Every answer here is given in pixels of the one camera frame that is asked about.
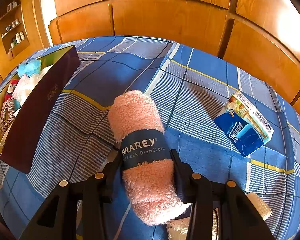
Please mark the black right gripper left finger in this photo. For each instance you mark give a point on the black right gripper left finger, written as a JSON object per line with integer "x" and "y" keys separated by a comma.
{"x": 98, "y": 190}

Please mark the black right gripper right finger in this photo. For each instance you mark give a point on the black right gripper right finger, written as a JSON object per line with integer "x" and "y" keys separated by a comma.
{"x": 193, "y": 188}

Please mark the white beige cloth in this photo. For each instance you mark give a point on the white beige cloth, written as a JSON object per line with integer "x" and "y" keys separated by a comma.
{"x": 178, "y": 228}

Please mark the pink dishcloth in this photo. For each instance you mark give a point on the pink dishcloth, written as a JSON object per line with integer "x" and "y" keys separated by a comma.
{"x": 147, "y": 166}

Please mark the blue tissue pack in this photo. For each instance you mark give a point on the blue tissue pack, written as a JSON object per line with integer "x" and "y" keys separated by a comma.
{"x": 244, "y": 124}

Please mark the clear plastic ball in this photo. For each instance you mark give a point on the clear plastic ball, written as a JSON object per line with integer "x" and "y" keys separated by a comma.
{"x": 26, "y": 85}

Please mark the blue plush bear toy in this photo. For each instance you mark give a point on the blue plush bear toy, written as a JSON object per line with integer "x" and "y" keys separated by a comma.
{"x": 29, "y": 68}

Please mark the red santa doll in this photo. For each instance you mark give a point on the red santa doll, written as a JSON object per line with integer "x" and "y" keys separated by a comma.
{"x": 10, "y": 90}

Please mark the blue plaid bedsheet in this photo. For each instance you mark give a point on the blue plaid bedsheet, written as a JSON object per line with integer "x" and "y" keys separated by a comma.
{"x": 189, "y": 88}

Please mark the gold tin box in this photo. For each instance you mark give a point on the gold tin box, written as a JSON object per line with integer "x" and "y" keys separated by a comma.
{"x": 17, "y": 148}

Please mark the wooden wardrobe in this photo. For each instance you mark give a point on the wooden wardrobe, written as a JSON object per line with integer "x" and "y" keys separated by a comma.
{"x": 260, "y": 36}

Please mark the wooden shelf cabinet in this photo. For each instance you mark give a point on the wooden shelf cabinet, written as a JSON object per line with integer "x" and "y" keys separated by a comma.
{"x": 22, "y": 33}

